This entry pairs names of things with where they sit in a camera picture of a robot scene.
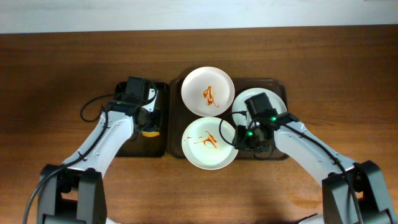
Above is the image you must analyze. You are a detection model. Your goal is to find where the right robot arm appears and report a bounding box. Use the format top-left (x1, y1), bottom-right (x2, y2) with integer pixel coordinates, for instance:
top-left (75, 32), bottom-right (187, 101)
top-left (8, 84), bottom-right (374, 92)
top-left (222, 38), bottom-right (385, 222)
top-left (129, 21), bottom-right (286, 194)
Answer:
top-left (233, 93), bottom-right (397, 224)

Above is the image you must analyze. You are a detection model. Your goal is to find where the white plate bottom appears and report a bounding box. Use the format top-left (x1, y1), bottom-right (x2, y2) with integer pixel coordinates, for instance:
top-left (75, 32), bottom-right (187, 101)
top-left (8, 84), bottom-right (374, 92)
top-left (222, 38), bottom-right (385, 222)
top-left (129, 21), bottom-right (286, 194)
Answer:
top-left (181, 117), bottom-right (238, 170)

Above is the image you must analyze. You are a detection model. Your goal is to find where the white plate top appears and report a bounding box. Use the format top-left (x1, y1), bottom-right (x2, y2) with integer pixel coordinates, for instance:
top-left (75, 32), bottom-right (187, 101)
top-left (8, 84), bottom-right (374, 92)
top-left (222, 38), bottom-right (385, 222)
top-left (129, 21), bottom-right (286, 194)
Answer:
top-left (181, 67), bottom-right (235, 117)

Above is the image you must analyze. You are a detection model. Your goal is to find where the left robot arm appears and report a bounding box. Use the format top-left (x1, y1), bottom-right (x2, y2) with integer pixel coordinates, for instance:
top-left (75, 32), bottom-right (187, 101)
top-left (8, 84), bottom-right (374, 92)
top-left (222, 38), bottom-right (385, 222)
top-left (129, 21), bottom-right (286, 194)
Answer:
top-left (23, 77), bottom-right (168, 223)

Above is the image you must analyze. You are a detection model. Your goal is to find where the small black tray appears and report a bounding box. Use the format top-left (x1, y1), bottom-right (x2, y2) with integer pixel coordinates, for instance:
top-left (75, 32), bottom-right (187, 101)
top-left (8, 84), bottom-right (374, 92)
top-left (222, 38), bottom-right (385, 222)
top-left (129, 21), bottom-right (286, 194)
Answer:
top-left (116, 82), bottom-right (170, 157)

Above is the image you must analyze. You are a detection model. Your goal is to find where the pale blue plate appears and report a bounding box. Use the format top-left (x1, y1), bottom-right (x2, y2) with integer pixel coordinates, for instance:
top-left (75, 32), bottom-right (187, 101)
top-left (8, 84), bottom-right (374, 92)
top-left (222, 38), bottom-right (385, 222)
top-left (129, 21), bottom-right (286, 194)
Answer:
top-left (232, 88), bottom-right (287, 126)

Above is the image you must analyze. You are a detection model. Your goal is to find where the white plate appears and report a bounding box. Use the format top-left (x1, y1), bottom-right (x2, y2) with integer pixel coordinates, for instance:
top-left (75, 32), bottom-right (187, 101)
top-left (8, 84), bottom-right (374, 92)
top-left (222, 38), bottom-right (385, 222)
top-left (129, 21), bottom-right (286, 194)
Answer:
top-left (181, 67), bottom-right (235, 117)
top-left (181, 117), bottom-right (238, 170)

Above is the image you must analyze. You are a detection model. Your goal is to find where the green and orange sponge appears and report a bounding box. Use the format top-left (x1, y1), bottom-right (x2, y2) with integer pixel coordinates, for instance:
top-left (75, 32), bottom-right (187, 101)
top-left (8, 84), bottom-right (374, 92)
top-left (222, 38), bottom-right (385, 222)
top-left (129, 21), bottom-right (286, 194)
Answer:
top-left (141, 131), bottom-right (160, 138)

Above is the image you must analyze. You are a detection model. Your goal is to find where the large brown serving tray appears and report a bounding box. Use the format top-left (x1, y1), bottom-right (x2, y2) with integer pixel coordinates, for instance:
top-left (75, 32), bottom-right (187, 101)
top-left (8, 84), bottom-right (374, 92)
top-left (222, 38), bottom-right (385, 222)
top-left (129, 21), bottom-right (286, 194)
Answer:
top-left (167, 78), bottom-right (288, 161)

